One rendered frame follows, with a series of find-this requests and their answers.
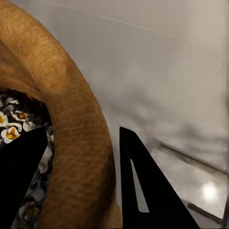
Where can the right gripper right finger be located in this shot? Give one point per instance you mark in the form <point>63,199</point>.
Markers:
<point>166,209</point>

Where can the popcorn bag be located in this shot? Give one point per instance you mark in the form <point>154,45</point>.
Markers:
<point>37,71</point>

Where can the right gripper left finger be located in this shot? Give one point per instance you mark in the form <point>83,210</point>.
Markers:
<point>19,160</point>

